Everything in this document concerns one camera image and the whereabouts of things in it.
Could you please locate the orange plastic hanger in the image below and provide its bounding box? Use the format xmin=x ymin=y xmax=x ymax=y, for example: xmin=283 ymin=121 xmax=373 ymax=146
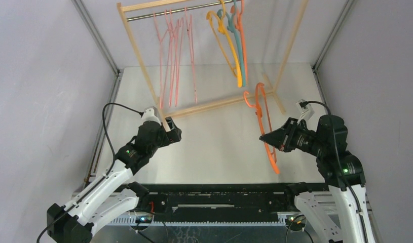
xmin=231 ymin=1 xmax=248 ymax=87
xmin=243 ymin=83 xmax=280 ymax=175

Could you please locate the yellow plastic hanger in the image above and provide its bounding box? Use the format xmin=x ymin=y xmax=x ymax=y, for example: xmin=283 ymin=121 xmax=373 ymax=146
xmin=206 ymin=1 xmax=243 ymax=88

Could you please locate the pink wire hanger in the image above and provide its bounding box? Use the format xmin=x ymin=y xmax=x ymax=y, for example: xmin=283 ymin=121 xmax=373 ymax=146
xmin=161 ymin=10 xmax=174 ymax=108
xmin=184 ymin=7 xmax=198 ymax=104
xmin=153 ymin=13 xmax=168 ymax=109
xmin=169 ymin=18 xmax=184 ymax=107

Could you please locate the teal plastic hanger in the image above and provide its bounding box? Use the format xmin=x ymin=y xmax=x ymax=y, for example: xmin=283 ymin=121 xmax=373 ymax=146
xmin=217 ymin=0 xmax=247 ymax=87

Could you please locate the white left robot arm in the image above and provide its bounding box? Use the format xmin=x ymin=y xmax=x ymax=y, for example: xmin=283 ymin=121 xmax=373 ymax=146
xmin=36 ymin=117 xmax=182 ymax=242

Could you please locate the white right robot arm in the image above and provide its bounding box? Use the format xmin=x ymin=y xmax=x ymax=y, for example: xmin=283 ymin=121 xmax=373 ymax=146
xmin=263 ymin=114 xmax=376 ymax=242

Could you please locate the metal rack rod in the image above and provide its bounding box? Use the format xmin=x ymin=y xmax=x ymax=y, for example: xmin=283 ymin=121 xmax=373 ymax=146
xmin=126 ymin=0 xmax=244 ymax=22

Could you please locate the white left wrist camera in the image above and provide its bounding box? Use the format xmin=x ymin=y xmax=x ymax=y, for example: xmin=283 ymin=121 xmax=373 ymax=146
xmin=141 ymin=106 xmax=162 ymax=124

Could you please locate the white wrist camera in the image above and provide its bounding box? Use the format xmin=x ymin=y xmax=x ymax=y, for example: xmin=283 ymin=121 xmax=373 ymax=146
xmin=141 ymin=106 xmax=162 ymax=124
xmin=296 ymin=99 xmax=315 ymax=125

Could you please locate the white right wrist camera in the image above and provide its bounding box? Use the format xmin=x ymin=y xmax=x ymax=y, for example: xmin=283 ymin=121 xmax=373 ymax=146
xmin=296 ymin=99 xmax=315 ymax=125

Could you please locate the black left camera cable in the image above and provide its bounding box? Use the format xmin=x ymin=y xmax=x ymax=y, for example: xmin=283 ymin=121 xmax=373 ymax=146
xmin=35 ymin=102 xmax=145 ymax=243

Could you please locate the aluminium frame post right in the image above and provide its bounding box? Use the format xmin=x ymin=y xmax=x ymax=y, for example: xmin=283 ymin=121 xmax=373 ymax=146
xmin=311 ymin=1 xmax=358 ymax=106

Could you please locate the aluminium frame post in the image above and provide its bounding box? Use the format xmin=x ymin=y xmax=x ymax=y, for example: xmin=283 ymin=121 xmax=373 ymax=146
xmin=72 ymin=1 xmax=120 ymax=186
xmin=311 ymin=1 xmax=358 ymax=106

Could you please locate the metal cable tray base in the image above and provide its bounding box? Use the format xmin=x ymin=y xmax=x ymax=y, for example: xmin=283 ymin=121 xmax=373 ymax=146
xmin=71 ymin=191 xmax=383 ymax=243

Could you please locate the hanging pink wire hanger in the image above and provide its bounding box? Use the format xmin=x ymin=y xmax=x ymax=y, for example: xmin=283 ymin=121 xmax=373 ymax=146
xmin=153 ymin=13 xmax=168 ymax=109

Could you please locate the aluminium frame post left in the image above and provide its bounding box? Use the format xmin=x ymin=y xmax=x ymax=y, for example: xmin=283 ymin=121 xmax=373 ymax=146
xmin=72 ymin=1 xmax=120 ymax=186

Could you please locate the wooden clothes rack frame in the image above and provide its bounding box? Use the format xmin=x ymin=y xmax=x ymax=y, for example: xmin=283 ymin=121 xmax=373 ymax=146
xmin=116 ymin=1 xmax=309 ymax=136

